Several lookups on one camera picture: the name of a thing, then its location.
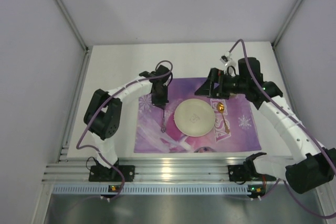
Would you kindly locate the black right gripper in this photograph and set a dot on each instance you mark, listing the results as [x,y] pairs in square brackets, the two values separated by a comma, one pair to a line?
[214,83]

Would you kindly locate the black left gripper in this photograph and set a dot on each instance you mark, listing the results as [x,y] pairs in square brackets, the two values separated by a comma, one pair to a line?
[160,102]

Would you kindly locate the gold spoon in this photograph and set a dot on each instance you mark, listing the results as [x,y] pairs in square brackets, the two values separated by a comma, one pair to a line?
[221,110]

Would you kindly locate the cream round plate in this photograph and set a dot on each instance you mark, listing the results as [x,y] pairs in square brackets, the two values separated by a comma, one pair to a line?
[194,117]

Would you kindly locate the silver purple fork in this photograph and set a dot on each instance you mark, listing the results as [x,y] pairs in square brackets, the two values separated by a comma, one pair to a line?
[163,125]

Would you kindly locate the purple Elsa placemat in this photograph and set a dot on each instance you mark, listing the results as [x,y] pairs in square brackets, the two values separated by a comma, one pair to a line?
[238,114]

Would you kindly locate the small metal cup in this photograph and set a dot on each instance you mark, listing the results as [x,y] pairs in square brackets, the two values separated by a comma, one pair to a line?
[233,96]

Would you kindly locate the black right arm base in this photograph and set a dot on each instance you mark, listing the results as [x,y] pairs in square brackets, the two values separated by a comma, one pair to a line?
[240,175]

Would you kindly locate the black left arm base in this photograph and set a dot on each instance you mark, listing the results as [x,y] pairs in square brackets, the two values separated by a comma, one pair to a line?
[99,173]

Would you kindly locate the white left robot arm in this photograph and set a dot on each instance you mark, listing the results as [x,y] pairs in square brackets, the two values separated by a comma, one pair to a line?
[102,117]

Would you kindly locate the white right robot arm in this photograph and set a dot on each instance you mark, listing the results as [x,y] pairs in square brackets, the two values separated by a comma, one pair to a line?
[308,167]

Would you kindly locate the aluminium mounting rail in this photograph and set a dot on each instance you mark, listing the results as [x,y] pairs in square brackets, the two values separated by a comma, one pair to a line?
[161,170]

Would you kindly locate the white slotted cable duct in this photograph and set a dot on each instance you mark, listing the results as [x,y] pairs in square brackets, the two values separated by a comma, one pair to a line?
[158,189]

